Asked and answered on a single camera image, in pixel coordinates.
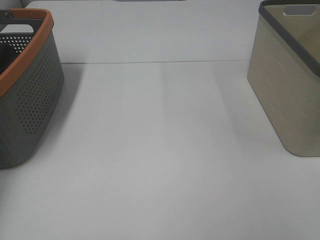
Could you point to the beige basket grey rim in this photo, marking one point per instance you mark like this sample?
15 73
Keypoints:
284 71

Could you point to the grey perforated basket orange rim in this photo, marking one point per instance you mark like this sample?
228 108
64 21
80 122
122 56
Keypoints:
31 81

